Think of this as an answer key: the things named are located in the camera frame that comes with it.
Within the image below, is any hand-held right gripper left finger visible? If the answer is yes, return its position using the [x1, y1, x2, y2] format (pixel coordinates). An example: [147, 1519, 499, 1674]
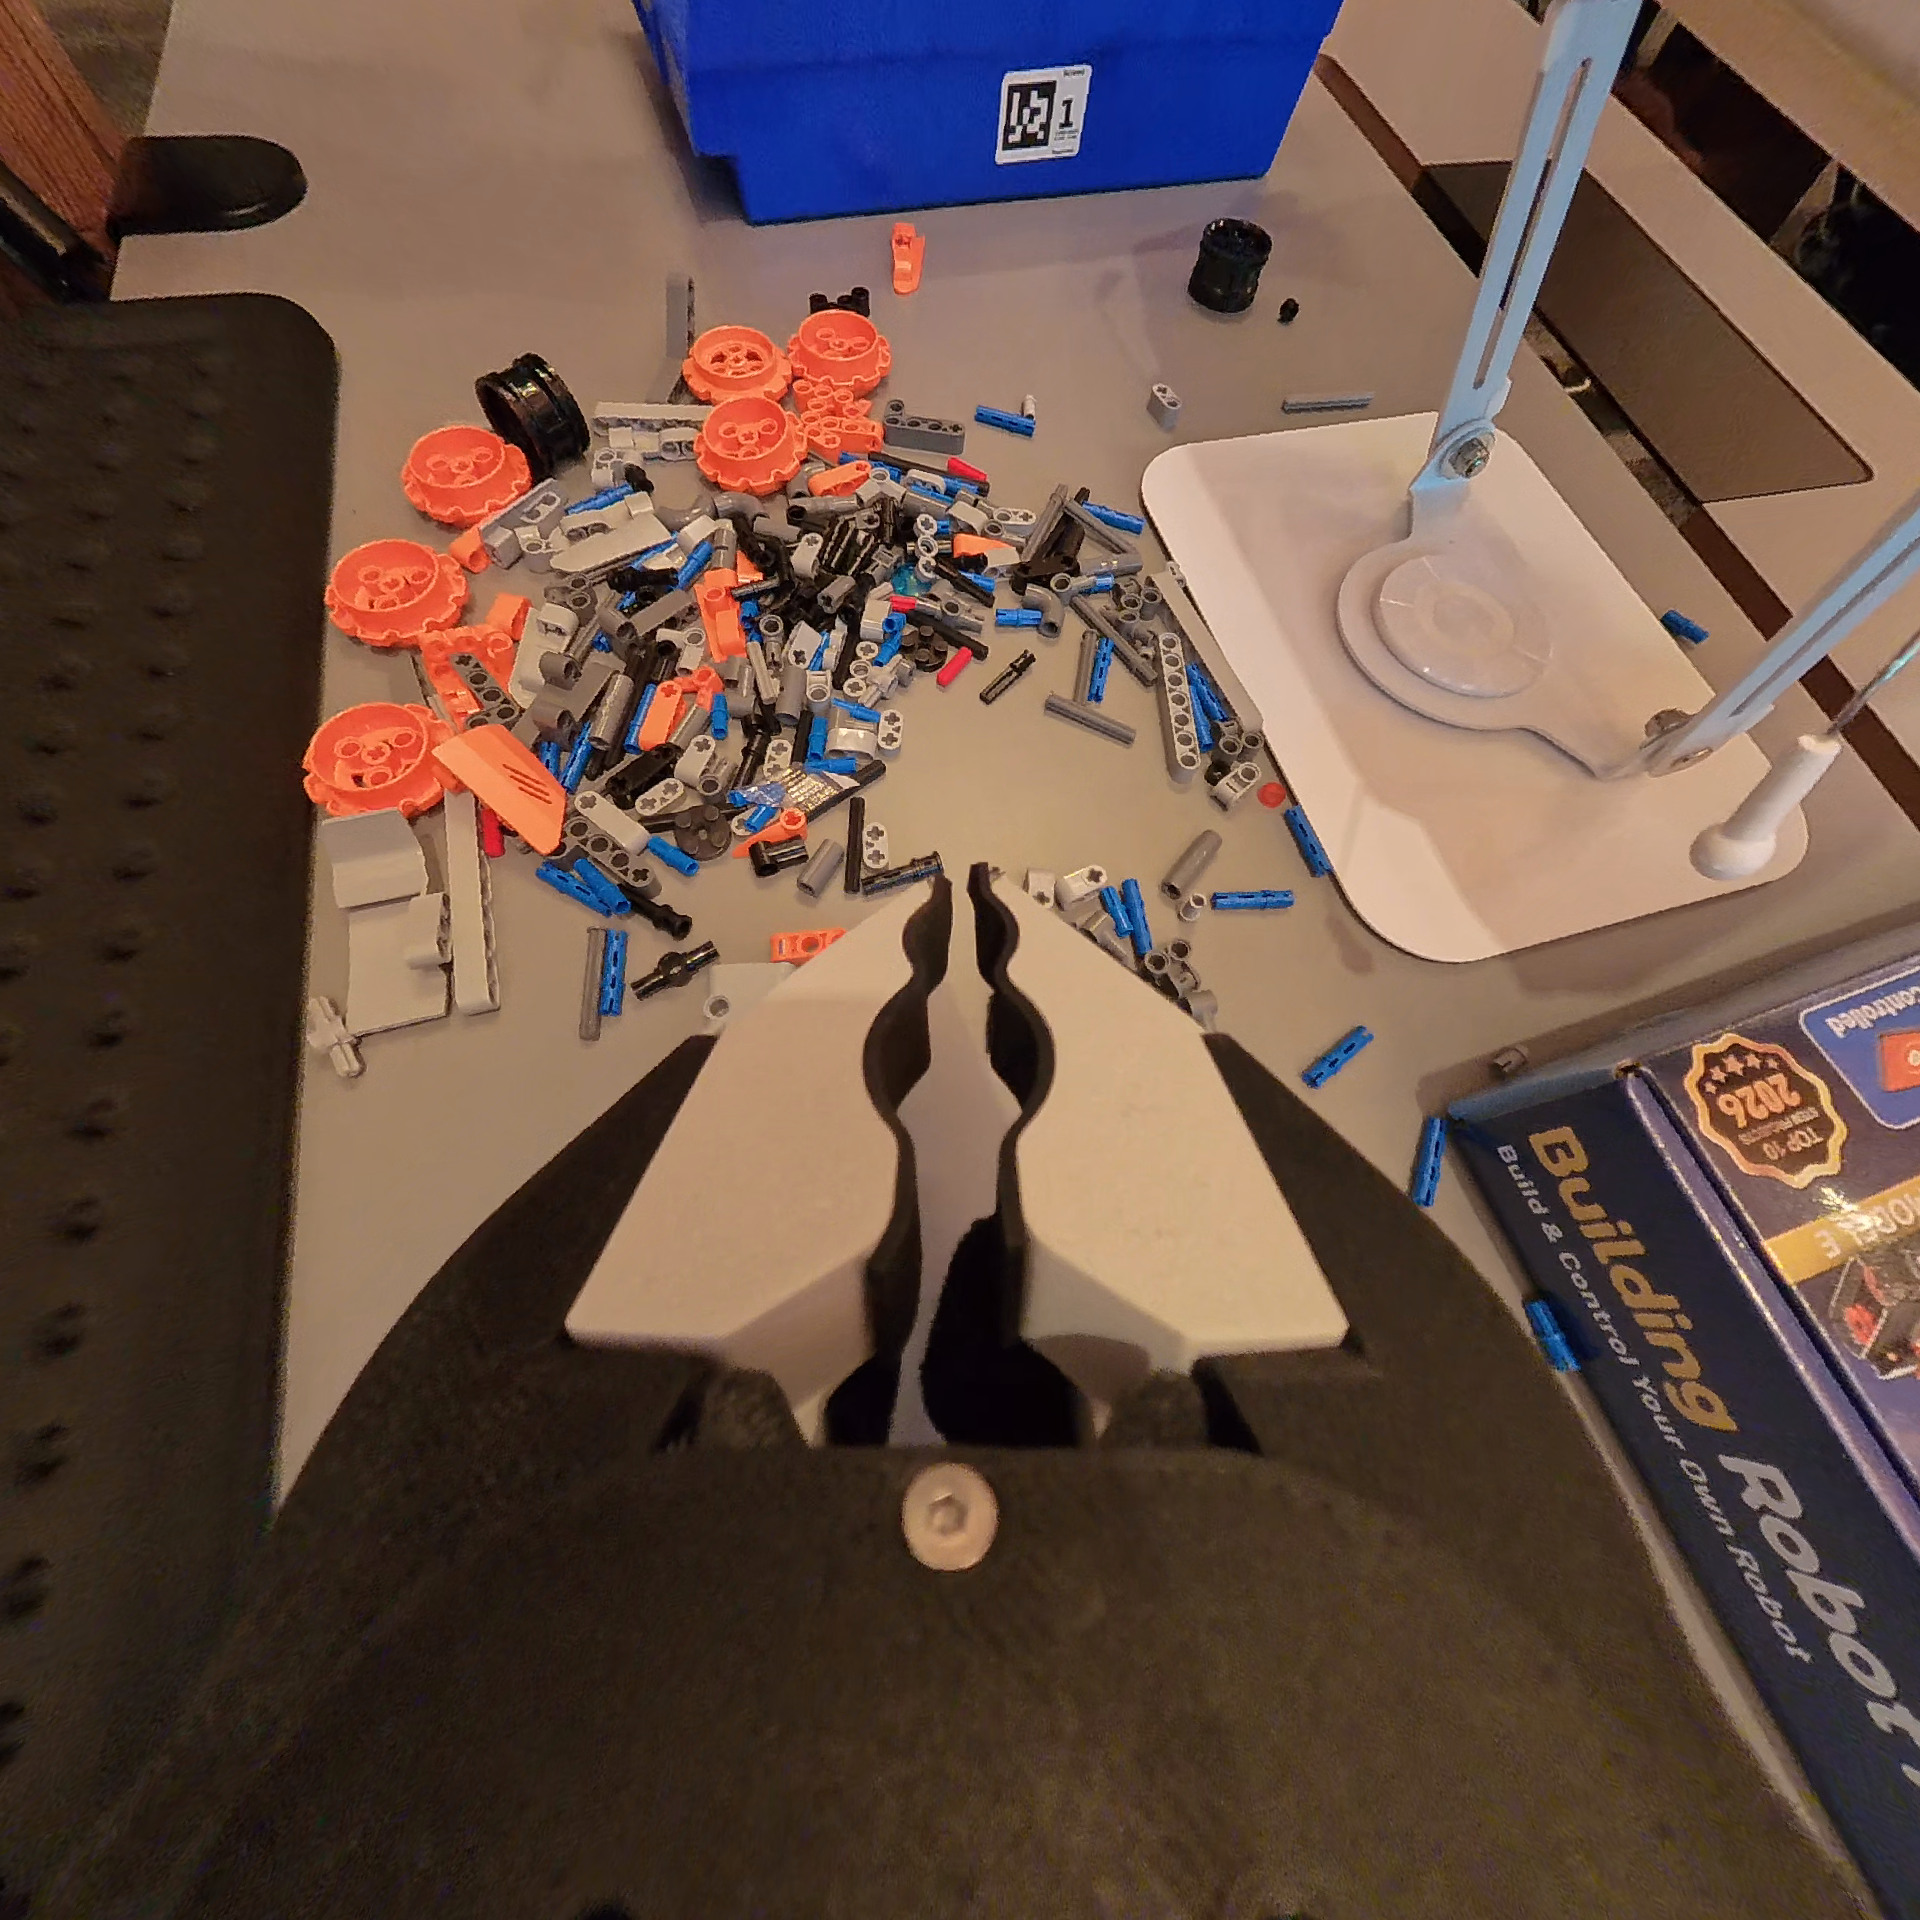
[565, 874, 956, 1448]

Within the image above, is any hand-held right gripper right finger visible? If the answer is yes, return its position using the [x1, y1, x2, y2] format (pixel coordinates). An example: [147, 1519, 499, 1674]
[966, 863, 1353, 1444]

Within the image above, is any pile of small building pieces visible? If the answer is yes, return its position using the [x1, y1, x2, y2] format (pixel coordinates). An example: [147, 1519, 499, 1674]
[434, 381, 1292, 963]

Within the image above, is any blue plastic bin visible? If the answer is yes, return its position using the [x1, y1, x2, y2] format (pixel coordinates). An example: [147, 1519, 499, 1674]
[632, 0, 1344, 227]

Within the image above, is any cluster of grey black connectors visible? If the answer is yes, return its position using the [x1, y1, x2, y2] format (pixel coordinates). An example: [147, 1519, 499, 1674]
[1027, 866, 1216, 1028]

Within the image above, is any orange curved shell piece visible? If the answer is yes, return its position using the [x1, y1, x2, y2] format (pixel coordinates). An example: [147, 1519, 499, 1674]
[434, 727, 570, 854]

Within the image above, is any white book stand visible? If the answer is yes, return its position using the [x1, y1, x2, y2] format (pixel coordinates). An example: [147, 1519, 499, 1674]
[1141, 0, 1920, 963]

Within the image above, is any grey curved panel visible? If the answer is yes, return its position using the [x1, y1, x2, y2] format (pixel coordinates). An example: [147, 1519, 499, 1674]
[318, 808, 432, 910]

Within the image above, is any blue robot kit box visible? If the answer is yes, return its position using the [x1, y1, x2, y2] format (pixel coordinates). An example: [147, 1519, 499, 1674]
[1448, 951, 1920, 1920]

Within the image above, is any orange gear wheel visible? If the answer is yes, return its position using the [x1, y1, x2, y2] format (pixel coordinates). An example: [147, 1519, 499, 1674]
[682, 323, 794, 404]
[299, 702, 460, 815]
[324, 536, 472, 646]
[692, 394, 808, 496]
[400, 422, 538, 528]
[785, 306, 894, 388]

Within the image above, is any black perforated edge pad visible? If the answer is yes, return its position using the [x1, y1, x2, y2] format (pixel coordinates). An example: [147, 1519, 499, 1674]
[0, 293, 345, 1877]

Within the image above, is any black wheel hub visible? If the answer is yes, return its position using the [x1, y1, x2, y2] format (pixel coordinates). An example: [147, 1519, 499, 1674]
[1188, 220, 1273, 314]

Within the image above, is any black chair armrest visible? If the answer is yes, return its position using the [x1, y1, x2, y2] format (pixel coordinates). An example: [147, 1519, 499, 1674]
[108, 135, 308, 237]

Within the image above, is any wooden panel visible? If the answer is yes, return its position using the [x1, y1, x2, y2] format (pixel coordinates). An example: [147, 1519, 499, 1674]
[0, 0, 129, 294]

